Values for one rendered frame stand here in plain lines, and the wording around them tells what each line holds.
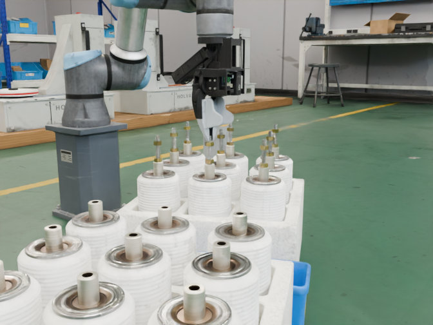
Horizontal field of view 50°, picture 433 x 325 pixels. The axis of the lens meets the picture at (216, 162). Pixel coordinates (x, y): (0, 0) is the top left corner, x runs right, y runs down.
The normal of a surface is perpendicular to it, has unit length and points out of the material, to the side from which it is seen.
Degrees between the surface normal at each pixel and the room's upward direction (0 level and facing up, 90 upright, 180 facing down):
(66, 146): 90
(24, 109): 90
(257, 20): 90
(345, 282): 0
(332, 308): 0
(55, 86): 90
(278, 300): 0
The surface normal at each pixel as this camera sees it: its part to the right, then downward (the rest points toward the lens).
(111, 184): 0.79, 0.14
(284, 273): 0.00, -0.98
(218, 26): 0.21, 0.22
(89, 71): 0.46, 0.19
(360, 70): -0.62, 0.17
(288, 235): -0.22, 0.22
